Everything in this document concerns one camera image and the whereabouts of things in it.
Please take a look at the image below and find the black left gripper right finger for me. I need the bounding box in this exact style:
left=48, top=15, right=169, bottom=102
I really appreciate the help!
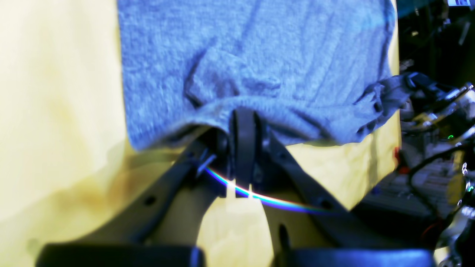
left=230, top=108, right=436, bottom=267

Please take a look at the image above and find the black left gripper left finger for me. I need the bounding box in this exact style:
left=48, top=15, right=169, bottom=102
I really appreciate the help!
left=36, top=129, right=228, bottom=267

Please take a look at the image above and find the grey long-sleeve T-shirt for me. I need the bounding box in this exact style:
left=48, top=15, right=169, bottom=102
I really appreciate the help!
left=117, top=0, right=411, bottom=150

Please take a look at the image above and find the yellow table cloth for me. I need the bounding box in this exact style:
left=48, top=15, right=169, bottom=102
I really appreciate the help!
left=1, top=0, right=401, bottom=267

